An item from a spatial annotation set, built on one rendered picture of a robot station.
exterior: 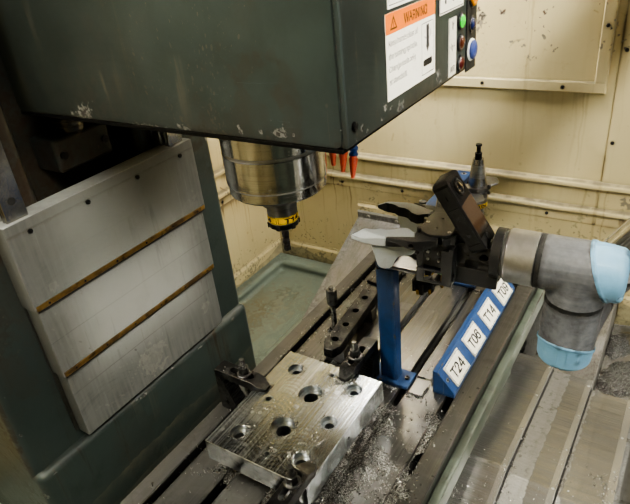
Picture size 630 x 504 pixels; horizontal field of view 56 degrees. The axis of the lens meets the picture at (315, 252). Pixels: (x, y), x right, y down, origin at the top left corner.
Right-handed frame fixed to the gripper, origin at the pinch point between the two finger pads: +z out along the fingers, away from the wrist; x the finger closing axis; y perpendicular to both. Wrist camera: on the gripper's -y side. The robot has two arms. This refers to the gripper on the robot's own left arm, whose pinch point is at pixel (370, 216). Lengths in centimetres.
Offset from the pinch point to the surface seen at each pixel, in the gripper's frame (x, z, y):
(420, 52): 7.4, -4.8, -22.7
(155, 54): -11.9, 25.1, -25.5
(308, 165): -2.8, 8.4, -8.3
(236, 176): -7.8, 17.9, -7.3
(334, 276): 78, 48, 70
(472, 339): 37, -9, 48
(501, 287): 60, -11, 48
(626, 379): 69, -44, 75
